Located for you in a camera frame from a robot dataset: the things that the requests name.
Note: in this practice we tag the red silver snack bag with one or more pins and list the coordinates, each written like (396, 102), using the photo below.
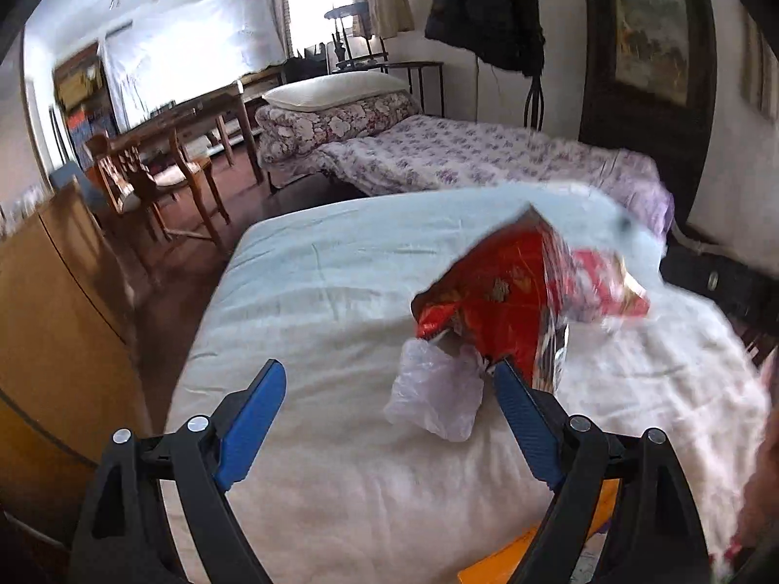
(507, 298)

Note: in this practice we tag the black hanging jacket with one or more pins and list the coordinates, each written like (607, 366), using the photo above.
(502, 33)

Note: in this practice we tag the bookshelf with boxes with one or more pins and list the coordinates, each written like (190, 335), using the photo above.
(82, 94)

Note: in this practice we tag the clear plastic bag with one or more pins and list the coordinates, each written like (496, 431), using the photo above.
(436, 391)

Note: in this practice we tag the purple floral bed cover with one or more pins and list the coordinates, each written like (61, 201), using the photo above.
(423, 153)

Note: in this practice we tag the wooden sideboard cabinet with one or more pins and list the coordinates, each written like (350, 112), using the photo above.
(68, 380)

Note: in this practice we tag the white window curtain sheet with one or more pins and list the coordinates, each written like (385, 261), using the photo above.
(184, 52)

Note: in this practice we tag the dark framed painting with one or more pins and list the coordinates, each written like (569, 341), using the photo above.
(650, 86)

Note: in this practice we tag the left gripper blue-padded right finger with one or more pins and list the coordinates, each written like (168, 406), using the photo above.
(537, 422)

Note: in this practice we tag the red clear plastic wrapper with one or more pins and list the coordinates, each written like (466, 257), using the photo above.
(604, 288)

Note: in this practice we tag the floral folded quilt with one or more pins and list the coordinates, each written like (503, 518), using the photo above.
(284, 133)

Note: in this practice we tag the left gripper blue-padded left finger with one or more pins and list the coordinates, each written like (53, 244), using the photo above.
(243, 420)

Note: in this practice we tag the wooden chair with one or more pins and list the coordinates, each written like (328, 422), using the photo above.
(130, 186)

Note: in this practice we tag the white pillow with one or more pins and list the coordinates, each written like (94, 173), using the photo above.
(328, 91)

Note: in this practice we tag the dark wooden table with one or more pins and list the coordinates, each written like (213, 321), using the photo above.
(196, 116)

